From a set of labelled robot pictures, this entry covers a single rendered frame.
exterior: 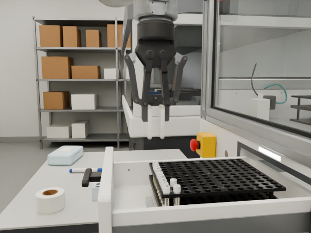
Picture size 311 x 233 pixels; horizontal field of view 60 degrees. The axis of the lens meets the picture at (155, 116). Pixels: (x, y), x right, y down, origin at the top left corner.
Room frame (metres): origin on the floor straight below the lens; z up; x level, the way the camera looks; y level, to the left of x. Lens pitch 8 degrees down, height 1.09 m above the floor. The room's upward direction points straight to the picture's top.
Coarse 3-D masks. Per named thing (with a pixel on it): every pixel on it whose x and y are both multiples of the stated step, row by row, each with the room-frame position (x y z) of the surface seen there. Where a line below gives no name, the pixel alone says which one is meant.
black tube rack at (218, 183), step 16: (208, 160) 0.61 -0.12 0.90; (224, 160) 0.62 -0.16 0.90; (240, 160) 0.61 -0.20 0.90; (176, 176) 0.51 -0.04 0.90; (192, 176) 0.51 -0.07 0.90; (208, 176) 0.51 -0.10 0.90; (224, 176) 0.51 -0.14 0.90; (240, 176) 0.51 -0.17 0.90; (256, 176) 0.51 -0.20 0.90; (192, 192) 0.43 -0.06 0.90; (208, 192) 0.43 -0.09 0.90; (224, 192) 0.44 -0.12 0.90; (240, 192) 0.44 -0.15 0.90; (256, 192) 0.44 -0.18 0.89; (272, 192) 0.46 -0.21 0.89
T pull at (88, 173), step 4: (88, 168) 0.52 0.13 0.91; (88, 172) 0.49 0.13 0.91; (92, 172) 0.50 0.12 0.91; (96, 172) 0.50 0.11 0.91; (100, 172) 0.50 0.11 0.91; (84, 176) 0.48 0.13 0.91; (88, 176) 0.48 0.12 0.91; (92, 176) 0.48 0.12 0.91; (96, 176) 0.48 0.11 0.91; (100, 176) 0.48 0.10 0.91; (84, 180) 0.46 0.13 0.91; (88, 180) 0.46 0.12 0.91; (92, 180) 0.48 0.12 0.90; (96, 180) 0.48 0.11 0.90; (84, 184) 0.45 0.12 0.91; (88, 184) 0.46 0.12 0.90
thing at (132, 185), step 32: (160, 160) 0.63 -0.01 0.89; (192, 160) 0.64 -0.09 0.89; (256, 160) 0.63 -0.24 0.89; (128, 192) 0.58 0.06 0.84; (288, 192) 0.49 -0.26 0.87; (128, 224) 0.37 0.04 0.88; (160, 224) 0.38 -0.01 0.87; (192, 224) 0.39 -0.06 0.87; (224, 224) 0.39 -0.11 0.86; (256, 224) 0.40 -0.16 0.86; (288, 224) 0.41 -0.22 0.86
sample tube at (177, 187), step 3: (174, 186) 0.43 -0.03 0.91; (177, 186) 0.43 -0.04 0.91; (180, 186) 0.43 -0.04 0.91; (174, 189) 0.43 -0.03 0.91; (177, 189) 0.43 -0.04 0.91; (174, 192) 0.43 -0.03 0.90; (177, 192) 0.43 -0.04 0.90; (174, 198) 0.43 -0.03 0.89; (177, 198) 0.43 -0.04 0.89; (174, 201) 0.43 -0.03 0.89; (177, 201) 0.43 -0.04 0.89; (174, 204) 0.43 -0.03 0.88; (177, 204) 0.43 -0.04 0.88
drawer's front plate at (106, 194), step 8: (112, 152) 0.58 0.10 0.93; (104, 160) 0.52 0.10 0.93; (112, 160) 0.54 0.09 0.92; (104, 168) 0.47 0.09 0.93; (112, 168) 0.52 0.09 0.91; (104, 176) 0.43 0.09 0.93; (112, 176) 0.50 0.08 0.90; (104, 184) 0.40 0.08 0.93; (112, 184) 0.49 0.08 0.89; (104, 192) 0.37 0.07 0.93; (112, 192) 0.47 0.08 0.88; (104, 200) 0.35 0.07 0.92; (112, 200) 0.46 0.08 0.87; (104, 208) 0.35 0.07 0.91; (112, 208) 0.45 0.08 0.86; (104, 216) 0.35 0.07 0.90; (104, 224) 0.35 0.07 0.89; (104, 232) 0.35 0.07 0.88
